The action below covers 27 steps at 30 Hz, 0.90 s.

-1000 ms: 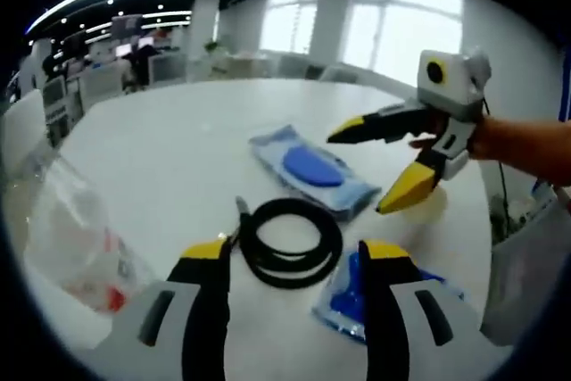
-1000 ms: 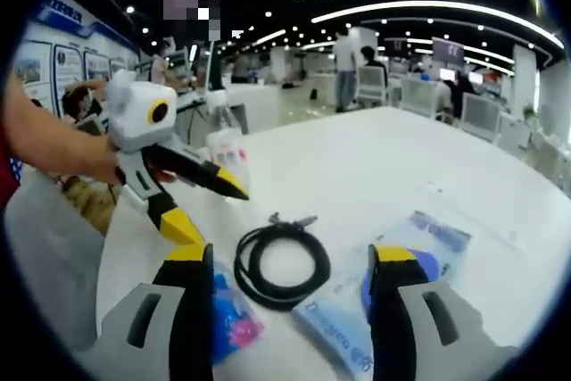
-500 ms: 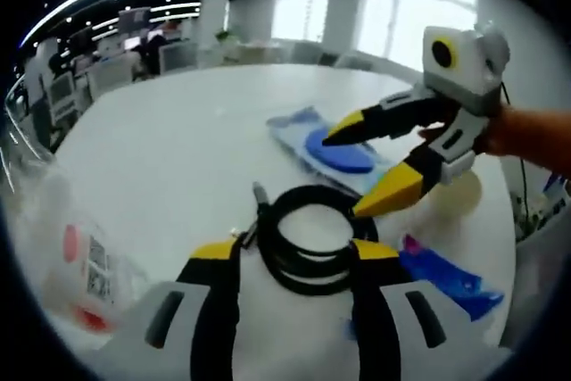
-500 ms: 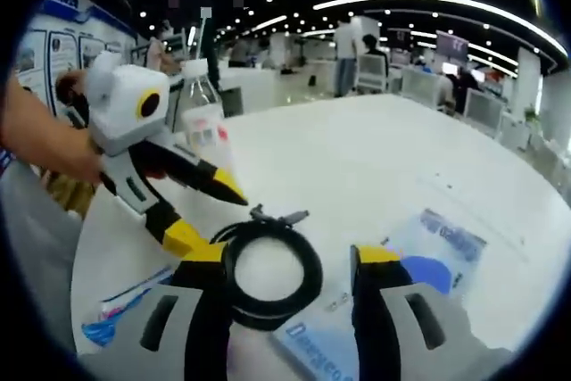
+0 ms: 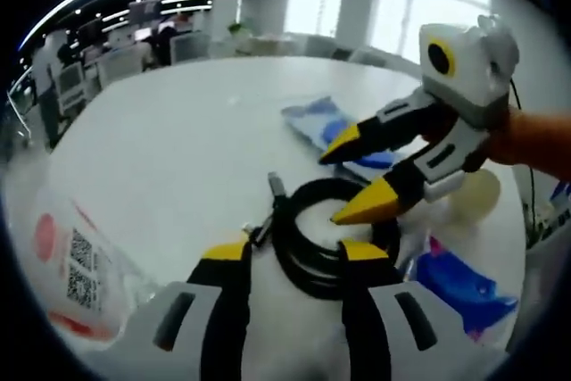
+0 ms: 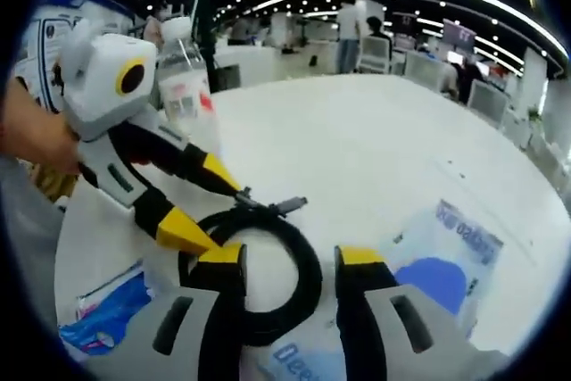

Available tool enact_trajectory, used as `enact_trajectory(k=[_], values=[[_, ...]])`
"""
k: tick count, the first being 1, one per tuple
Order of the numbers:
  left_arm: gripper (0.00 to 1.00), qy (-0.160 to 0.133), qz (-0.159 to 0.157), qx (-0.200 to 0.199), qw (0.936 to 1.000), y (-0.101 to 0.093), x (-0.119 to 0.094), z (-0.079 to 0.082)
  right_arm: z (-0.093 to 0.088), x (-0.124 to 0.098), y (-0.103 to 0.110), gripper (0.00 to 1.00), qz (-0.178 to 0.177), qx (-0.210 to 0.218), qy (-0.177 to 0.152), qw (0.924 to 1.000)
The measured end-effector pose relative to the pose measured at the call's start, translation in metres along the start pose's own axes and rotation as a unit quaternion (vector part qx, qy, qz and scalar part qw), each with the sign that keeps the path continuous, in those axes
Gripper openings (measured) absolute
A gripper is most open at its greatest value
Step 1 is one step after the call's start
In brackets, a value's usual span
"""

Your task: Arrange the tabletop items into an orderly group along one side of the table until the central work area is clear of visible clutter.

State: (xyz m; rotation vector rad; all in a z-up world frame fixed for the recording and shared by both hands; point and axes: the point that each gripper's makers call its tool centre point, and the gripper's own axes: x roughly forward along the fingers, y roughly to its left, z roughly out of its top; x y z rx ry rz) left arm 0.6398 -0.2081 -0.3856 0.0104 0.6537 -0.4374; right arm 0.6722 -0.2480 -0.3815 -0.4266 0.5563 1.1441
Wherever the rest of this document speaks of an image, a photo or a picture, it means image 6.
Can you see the white table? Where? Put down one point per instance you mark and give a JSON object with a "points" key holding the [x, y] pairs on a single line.
{"points": [[357, 140]]}

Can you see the row of white office chairs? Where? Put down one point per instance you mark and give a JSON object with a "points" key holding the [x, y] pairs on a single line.
{"points": [[488, 102]]}

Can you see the clear plastic water bottle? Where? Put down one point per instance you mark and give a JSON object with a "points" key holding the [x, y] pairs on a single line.
{"points": [[187, 95]]}

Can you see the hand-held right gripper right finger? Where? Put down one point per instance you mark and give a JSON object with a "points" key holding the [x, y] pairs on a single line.
{"points": [[379, 332]]}

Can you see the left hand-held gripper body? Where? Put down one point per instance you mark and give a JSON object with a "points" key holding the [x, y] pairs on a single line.
{"points": [[98, 86]]}

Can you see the hanging display screen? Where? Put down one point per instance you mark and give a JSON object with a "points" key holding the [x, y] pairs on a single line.
{"points": [[459, 34]]}

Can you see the clear bag with blue mouse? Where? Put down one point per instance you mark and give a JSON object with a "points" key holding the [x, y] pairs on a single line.
{"points": [[428, 285]]}

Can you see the blue plastic bag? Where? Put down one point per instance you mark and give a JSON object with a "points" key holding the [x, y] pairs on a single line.
{"points": [[107, 309]]}

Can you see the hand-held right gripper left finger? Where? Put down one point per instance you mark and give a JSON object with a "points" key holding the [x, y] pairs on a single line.
{"points": [[201, 332]]}

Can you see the potted plant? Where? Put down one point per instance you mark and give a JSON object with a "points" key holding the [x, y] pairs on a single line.
{"points": [[534, 115]]}

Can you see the black pole stand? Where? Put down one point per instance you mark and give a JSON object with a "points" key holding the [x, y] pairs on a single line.
{"points": [[225, 77]]}

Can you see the person's grey clothing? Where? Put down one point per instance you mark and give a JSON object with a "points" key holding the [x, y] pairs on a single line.
{"points": [[27, 220]]}

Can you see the person's left hand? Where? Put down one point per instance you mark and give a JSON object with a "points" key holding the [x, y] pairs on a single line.
{"points": [[35, 131]]}

